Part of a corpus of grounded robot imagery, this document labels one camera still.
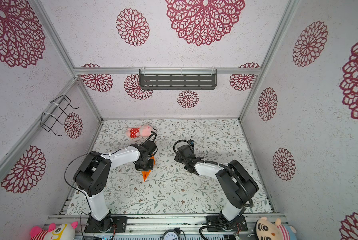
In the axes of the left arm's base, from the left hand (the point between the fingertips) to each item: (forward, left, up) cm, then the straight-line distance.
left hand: (147, 171), depth 93 cm
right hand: (+9, -20, +7) cm, 23 cm away
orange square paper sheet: (-2, 0, 0) cm, 2 cm away
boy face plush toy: (-33, -58, +9) cm, 67 cm away
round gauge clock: (-34, -16, +4) cm, 38 cm away
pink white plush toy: (-32, +31, +8) cm, 45 cm away
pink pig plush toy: (+27, +4, +7) cm, 28 cm away
